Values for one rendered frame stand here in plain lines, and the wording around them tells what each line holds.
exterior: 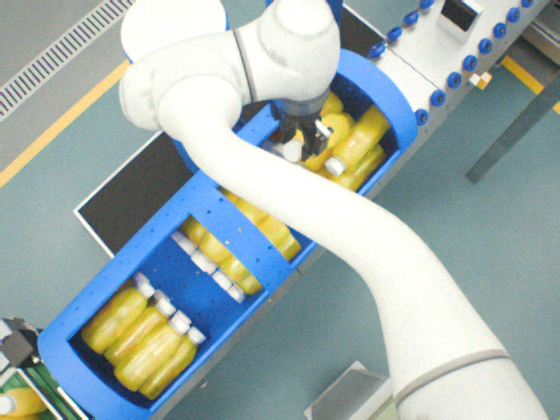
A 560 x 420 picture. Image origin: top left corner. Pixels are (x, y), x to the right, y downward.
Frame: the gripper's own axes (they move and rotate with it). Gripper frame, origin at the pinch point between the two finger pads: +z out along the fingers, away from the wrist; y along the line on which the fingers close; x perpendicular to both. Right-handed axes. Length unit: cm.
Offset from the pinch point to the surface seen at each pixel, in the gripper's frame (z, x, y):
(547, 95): 43, -76, -32
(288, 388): 125, 40, -34
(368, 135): 12.3, -15.0, -6.4
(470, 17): 18, -61, -3
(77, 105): 124, 18, 123
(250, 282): 18.1, 24.1, -9.0
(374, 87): 1.3, -19.4, -2.6
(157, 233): 3.6, 30.3, 7.9
